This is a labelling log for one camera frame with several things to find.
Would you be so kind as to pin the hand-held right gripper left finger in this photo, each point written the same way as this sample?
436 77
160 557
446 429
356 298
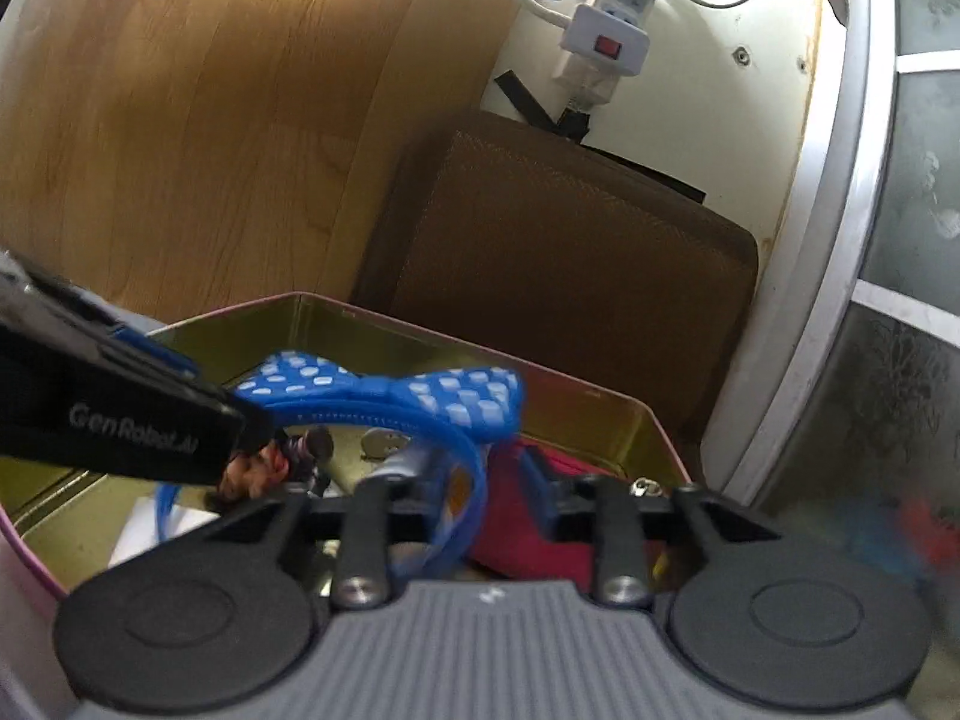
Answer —
367 517

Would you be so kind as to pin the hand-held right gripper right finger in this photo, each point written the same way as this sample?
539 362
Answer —
540 495

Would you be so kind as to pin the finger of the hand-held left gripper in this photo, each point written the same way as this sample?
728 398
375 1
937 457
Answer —
150 352

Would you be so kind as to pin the magenta zip purse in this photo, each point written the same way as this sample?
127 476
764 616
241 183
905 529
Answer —
510 532

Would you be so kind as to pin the white charger adapter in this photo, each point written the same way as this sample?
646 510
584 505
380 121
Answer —
142 532

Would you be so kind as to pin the blue polka dot headband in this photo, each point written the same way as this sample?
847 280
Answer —
450 390

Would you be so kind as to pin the pink biscuit tin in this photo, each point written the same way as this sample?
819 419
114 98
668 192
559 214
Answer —
360 337

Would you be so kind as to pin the brown cushion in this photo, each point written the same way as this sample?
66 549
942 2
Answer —
562 277

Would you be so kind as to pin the wooden laminate board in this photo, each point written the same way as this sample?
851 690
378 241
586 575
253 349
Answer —
225 90

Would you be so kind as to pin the long black tape strip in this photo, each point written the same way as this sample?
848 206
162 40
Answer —
645 172

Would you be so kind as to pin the black tape cross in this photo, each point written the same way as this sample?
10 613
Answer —
536 109

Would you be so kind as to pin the aluminium frosted glass door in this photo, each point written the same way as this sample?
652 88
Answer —
847 165

